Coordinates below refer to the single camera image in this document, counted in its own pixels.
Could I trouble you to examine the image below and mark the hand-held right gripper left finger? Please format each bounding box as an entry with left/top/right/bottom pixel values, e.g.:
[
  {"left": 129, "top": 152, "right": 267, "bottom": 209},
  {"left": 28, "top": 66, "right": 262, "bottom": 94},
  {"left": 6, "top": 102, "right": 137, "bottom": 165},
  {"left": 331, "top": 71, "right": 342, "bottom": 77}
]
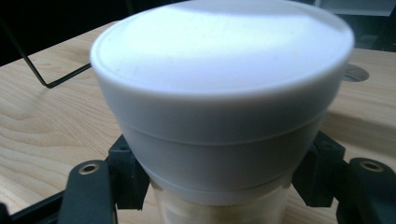
[{"left": 106, "top": 133, "right": 152, "bottom": 211}]

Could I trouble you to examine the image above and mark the white-lidded jar pale powder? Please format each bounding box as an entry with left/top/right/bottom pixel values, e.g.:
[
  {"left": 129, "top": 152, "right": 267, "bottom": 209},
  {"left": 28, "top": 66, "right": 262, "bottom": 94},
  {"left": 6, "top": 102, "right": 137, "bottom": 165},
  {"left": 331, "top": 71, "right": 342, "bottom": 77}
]
[{"left": 89, "top": 0, "right": 356, "bottom": 224}]

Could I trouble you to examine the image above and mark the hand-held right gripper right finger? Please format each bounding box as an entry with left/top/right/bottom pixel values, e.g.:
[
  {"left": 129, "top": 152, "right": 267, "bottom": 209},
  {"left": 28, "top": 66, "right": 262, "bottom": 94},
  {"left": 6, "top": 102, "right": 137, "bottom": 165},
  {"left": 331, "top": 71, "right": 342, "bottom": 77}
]
[{"left": 291, "top": 130, "right": 347, "bottom": 208}]

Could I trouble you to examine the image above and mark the black low shelf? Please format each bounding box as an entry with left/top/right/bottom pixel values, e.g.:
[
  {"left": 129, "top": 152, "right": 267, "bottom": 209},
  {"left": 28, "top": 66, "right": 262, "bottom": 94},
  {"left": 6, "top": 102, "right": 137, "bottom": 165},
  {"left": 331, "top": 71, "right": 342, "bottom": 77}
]
[{"left": 0, "top": 17, "right": 93, "bottom": 90}]

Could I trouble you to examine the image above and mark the round metal table grommet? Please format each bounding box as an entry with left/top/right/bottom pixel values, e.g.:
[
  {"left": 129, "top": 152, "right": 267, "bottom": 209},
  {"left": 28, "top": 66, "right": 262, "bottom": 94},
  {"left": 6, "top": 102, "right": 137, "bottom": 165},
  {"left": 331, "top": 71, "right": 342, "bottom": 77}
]
[{"left": 342, "top": 63, "right": 371, "bottom": 83}]

